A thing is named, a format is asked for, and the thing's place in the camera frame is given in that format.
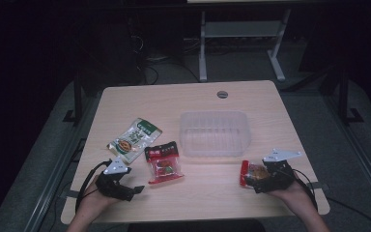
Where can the clear plastic container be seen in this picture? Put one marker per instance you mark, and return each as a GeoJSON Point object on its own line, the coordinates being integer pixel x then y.
{"type": "Point", "coordinates": [214, 133]}

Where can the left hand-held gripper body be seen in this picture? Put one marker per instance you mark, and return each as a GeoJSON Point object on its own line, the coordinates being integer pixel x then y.
{"type": "Point", "coordinates": [111, 185]}

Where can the red and white snack packet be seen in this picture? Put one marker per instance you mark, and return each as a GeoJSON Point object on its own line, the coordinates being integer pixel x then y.
{"type": "Point", "coordinates": [254, 172]}

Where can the grey round table grommet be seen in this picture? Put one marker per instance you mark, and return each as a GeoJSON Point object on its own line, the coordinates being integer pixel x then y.
{"type": "Point", "coordinates": [222, 94]}

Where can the red and black snack packet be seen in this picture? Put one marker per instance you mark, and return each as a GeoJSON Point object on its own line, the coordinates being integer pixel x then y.
{"type": "Point", "coordinates": [163, 162]}

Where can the person's right hand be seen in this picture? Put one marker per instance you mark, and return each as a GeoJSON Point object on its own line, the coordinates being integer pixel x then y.
{"type": "Point", "coordinates": [294, 198]}

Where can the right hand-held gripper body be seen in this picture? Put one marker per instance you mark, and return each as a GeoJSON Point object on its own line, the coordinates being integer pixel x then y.
{"type": "Point", "coordinates": [275, 177]}

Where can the white metal stand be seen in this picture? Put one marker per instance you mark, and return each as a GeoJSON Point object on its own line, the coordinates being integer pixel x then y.
{"type": "Point", "coordinates": [241, 29]}

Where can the black metal stand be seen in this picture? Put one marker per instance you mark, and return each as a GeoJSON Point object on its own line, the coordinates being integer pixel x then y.
{"type": "Point", "coordinates": [344, 96]}
{"type": "Point", "coordinates": [77, 96]}

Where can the green and white snack packet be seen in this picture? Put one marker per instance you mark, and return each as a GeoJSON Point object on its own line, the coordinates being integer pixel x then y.
{"type": "Point", "coordinates": [134, 140]}

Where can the person's left hand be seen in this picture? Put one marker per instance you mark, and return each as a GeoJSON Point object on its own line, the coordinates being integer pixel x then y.
{"type": "Point", "coordinates": [91, 204]}

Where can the grey tape strip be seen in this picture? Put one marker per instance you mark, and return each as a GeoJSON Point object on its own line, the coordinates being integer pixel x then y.
{"type": "Point", "coordinates": [318, 186]}
{"type": "Point", "coordinates": [71, 194]}

